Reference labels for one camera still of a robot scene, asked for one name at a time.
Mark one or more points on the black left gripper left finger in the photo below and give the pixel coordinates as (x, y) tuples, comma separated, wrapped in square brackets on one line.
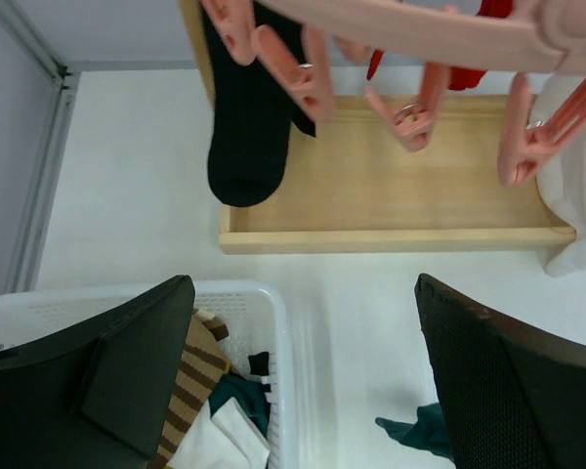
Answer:
[(93, 394)]

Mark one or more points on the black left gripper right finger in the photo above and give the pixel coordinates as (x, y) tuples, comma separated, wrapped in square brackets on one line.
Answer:
[(512, 395)]

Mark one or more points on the dark green sock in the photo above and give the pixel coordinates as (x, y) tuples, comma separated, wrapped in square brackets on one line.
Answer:
[(428, 433)]

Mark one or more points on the pink round clip hanger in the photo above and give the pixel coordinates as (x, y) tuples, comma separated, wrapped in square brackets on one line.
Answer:
[(538, 37)]

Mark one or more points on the brown striped sock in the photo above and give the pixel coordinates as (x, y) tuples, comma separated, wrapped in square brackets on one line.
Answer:
[(203, 364)]

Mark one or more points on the green sock in basket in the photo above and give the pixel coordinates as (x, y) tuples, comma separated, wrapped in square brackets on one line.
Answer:
[(249, 395)]

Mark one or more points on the white plastic basket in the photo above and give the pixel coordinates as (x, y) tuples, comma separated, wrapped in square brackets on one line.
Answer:
[(253, 312)]

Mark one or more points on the white hanging cloth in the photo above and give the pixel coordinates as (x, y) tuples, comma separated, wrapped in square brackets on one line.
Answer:
[(562, 186)]

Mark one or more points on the wooden clothes rack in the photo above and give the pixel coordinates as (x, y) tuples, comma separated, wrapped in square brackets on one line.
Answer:
[(352, 188)]

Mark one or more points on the black sock white stripes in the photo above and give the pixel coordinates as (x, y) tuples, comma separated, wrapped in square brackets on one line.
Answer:
[(253, 117)]

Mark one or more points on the red sock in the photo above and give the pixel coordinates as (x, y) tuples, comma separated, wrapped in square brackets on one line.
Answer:
[(374, 63), (468, 62)]

